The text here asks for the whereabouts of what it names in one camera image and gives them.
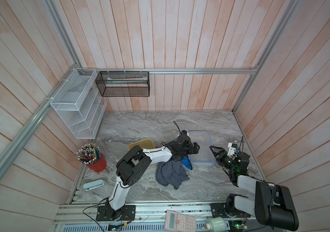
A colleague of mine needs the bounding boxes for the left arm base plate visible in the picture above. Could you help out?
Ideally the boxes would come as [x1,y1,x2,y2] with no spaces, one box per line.
[96,204,136,221]

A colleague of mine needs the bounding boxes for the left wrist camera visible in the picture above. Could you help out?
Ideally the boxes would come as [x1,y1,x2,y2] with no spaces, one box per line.
[180,130,189,136]

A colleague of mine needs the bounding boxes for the pink calculator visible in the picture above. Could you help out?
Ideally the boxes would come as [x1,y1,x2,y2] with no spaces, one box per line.
[165,210,196,232]

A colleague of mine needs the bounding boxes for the black mesh basket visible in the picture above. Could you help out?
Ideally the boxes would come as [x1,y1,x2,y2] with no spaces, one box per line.
[95,71,150,97]

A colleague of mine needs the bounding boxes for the white wire mesh shelf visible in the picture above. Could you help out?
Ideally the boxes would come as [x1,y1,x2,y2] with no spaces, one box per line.
[50,69,107,140]

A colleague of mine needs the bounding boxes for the clear lunch box blue rim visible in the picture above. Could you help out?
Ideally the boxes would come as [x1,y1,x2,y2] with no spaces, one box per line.
[189,131,216,166]

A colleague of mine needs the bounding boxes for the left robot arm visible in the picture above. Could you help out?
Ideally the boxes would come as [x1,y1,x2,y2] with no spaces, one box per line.
[107,130,200,211]

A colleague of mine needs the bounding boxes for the blue cloth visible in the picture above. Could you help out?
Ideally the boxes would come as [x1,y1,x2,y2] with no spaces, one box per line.
[181,156,193,170]

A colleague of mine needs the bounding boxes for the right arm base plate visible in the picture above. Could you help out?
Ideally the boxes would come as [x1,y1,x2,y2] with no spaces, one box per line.
[210,203,251,218]

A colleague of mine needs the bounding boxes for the yellow lunch box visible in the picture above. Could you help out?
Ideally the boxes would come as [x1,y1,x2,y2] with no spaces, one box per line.
[128,138,155,150]

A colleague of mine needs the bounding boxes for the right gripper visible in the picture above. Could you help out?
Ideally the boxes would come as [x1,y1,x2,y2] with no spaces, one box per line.
[210,146,237,173]

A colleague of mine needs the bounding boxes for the light blue pencil case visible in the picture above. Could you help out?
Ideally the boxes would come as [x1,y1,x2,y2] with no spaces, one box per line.
[83,179,105,191]

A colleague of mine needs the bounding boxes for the grey cloth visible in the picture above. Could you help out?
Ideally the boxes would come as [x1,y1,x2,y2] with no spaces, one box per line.
[155,160,190,189]

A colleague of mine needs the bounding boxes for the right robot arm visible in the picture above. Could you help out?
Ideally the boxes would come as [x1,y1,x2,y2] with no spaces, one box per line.
[209,143,299,231]

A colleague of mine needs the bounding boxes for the red pencil cup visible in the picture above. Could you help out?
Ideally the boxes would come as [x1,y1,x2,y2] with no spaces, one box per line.
[76,143,107,173]

